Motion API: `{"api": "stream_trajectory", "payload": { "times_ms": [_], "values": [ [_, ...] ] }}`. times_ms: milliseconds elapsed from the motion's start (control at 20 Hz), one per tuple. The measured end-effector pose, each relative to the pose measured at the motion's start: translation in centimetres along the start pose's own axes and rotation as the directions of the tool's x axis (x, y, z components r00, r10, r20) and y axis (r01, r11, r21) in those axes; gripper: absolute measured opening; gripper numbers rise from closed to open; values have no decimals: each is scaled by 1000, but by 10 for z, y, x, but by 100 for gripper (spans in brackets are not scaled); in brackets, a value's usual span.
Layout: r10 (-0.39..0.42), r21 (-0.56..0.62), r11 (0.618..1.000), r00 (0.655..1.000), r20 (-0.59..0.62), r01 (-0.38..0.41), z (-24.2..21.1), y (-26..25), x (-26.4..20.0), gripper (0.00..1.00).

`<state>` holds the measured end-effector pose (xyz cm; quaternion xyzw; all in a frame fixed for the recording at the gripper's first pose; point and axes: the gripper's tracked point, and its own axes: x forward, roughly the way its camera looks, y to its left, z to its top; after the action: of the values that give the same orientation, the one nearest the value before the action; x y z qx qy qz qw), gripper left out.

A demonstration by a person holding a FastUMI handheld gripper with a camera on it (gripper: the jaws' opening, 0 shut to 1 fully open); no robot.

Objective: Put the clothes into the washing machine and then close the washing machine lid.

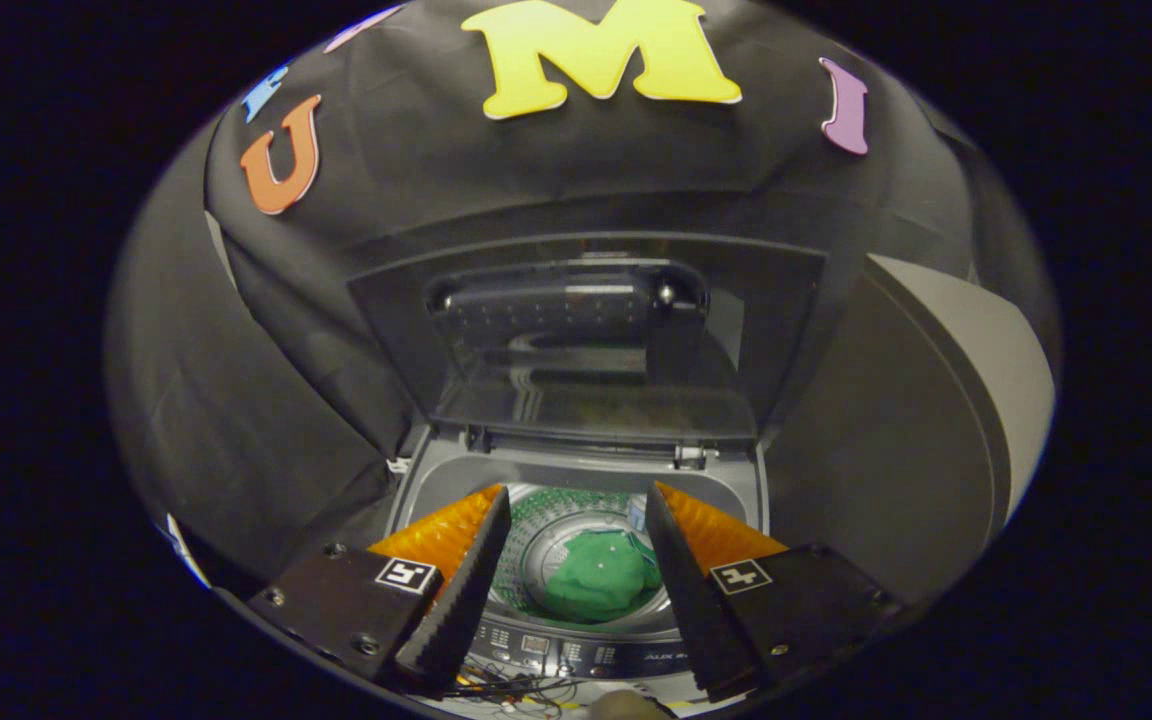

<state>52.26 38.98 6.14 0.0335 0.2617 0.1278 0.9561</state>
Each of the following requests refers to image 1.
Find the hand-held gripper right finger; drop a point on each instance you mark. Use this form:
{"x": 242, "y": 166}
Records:
{"x": 686, "y": 600}

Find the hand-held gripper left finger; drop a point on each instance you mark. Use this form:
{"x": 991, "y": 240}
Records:
{"x": 471, "y": 590}

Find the green polo shirt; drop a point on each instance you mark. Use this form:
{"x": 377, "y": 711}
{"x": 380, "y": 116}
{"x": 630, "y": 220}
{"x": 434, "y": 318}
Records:
{"x": 596, "y": 580}

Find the beige cabinet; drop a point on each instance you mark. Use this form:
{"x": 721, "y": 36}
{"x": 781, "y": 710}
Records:
{"x": 886, "y": 430}

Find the black backdrop cloth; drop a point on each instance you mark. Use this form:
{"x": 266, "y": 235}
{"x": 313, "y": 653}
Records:
{"x": 536, "y": 170}

